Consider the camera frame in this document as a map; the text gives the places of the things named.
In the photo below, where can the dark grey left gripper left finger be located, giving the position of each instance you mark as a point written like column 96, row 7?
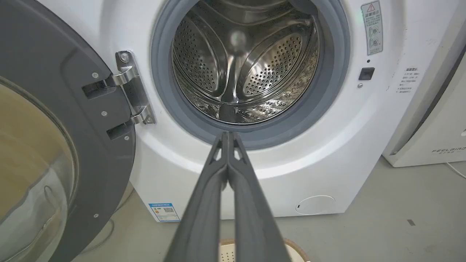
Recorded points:
column 202, row 218

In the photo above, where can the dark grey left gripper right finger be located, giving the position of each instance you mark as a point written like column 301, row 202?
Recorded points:
column 255, row 222

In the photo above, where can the grey washing machine door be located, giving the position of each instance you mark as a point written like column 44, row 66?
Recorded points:
column 47, row 145

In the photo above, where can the blue energy label sticker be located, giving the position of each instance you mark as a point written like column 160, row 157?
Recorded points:
column 164, row 212

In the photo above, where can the white laundry basket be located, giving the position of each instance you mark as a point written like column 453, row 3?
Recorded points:
column 291, row 253

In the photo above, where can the white front-load washing machine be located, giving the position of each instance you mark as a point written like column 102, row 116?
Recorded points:
column 327, row 138

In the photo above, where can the chrome door hinge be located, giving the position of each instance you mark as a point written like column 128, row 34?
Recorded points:
column 133, row 87

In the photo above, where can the white appliance with grey stripe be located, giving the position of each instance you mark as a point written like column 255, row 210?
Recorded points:
column 433, row 120

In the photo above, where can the warning label sticker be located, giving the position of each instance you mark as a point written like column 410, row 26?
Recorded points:
column 372, row 27

